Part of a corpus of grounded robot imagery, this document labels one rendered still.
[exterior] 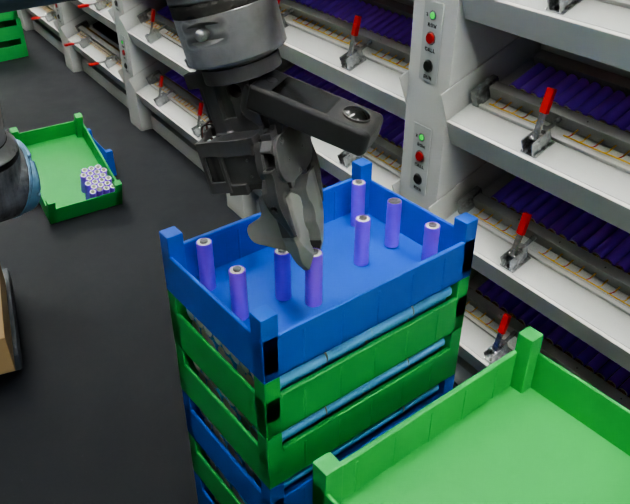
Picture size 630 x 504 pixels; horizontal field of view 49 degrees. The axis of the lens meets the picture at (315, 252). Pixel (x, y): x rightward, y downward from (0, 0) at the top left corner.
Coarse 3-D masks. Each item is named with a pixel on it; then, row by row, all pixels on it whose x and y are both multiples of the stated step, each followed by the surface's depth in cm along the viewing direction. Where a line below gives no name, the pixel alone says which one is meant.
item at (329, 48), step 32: (288, 0) 149; (320, 0) 146; (352, 0) 142; (384, 0) 137; (288, 32) 145; (320, 32) 141; (352, 32) 126; (384, 32) 130; (320, 64) 134; (352, 64) 128; (384, 64) 125; (384, 96) 121
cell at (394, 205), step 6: (390, 198) 85; (396, 198) 85; (390, 204) 84; (396, 204) 84; (390, 210) 85; (396, 210) 85; (390, 216) 85; (396, 216) 85; (390, 222) 86; (396, 222) 86; (390, 228) 86; (396, 228) 86; (390, 234) 87; (396, 234) 87; (390, 240) 87; (396, 240) 87; (390, 246) 88; (396, 246) 88
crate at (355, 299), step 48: (336, 192) 92; (384, 192) 91; (192, 240) 80; (240, 240) 85; (336, 240) 90; (384, 240) 90; (192, 288) 75; (336, 288) 81; (384, 288) 74; (432, 288) 80; (240, 336) 69; (288, 336) 67; (336, 336) 72
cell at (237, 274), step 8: (232, 272) 73; (240, 272) 73; (232, 280) 73; (240, 280) 73; (232, 288) 74; (240, 288) 74; (232, 296) 74; (240, 296) 74; (232, 304) 75; (240, 304) 75; (240, 312) 75; (248, 312) 76
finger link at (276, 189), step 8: (272, 160) 63; (272, 168) 62; (264, 176) 62; (272, 176) 62; (264, 184) 63; (272, 184) 62; (280, 184) 63; (264, 192) 63; (272, 192) 62; (280, 192) 63; (288, 192) 64; (264, 200) 63; (272, 200) 63; (280, 200) 63; (272, 208) 63; (280, 208) 63; (288, 208) 64; (280, 216) 63; (288, 216) 64; (280, 224) 65; (288, 224) 64; (280, 232) 66; (288, 232) 65
